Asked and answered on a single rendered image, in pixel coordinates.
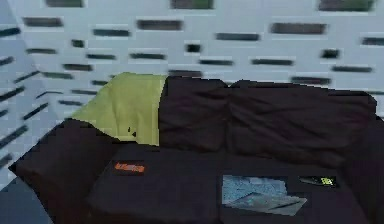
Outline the grey open laptop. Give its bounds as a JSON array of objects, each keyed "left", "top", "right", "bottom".
[{"left": 221, "top": 174, "right": 308, "bottom": 217}]

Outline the yellow-green blanket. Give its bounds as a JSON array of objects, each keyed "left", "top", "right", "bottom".
[{"left": 70, "top": 71, "right": 168, "bottom": 147}]

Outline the black remote control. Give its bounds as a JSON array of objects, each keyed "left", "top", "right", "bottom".
[{"left": 298, "top": 175, "right": 338, "bottom": 188}]

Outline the dark brown sofa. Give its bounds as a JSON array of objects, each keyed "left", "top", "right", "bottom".
[{"left": 8, "top": 75, "right": 384, "bottom": 224}]

